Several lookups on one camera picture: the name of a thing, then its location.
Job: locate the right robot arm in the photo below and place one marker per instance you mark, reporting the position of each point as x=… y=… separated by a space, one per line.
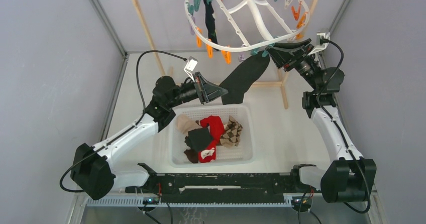
x=350 y=176

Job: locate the white plastic laundry basket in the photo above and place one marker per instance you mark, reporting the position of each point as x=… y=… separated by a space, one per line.
x=241 y=154

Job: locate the brown striped sock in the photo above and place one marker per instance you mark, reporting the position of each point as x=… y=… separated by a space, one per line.
x=192 y=156

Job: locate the beige sock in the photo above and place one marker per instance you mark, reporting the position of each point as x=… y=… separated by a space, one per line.
x=184 y=124

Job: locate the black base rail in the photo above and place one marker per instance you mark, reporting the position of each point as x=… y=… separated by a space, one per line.
x=224 y=188

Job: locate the argyle brown sock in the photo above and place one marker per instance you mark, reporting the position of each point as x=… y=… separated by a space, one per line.
x=232 y=134

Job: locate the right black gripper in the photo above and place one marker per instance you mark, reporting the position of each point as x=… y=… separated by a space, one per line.
x=285 y=59

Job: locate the white oval clip hanger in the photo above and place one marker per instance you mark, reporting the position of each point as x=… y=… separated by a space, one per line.
x=246 y=26

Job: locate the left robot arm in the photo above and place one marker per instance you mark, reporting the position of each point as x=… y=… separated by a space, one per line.
x=95 y=168

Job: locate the black sock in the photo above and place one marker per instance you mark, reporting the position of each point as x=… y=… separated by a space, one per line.
x=243 y=76
x=198 y=139

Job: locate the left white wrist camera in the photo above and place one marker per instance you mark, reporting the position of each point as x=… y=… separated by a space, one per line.
x=190 y=66

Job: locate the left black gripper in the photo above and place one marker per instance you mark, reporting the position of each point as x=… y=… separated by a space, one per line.
x=207 y=92

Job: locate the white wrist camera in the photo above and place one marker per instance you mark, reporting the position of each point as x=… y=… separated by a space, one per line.
x=190 y=66
x=322 y=43

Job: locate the red sock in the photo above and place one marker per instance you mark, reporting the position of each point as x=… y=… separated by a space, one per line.
x=215 y=125
x=209 y=153

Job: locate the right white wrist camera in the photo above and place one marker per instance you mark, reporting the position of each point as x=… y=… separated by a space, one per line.
x=322 y=43

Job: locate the santa pattern dark sock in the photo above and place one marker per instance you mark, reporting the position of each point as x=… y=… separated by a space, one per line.
x=210 y=22

